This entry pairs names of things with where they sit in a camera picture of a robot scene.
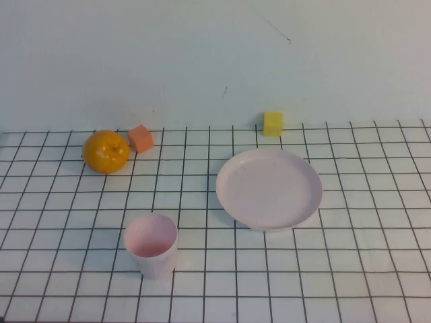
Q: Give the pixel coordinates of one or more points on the pink plastic cup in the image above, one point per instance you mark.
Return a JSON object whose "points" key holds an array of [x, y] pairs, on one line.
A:
{"points": [[155, 262]]}

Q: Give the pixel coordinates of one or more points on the orange foam cube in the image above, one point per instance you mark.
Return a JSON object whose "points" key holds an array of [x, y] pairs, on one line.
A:
{"points": [[141, 139]]}

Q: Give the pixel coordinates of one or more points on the pink round plate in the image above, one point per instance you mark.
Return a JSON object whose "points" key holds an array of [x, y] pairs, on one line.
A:
{"points": [[269, 188]]}

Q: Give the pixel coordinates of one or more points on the yellow foam cube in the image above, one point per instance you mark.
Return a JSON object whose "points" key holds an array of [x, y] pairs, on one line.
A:
{"points": [[272, 124]]}

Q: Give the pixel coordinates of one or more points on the orange mandarin fruit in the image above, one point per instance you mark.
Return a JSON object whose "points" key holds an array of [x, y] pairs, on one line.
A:
{"points": [[106, 153]]}

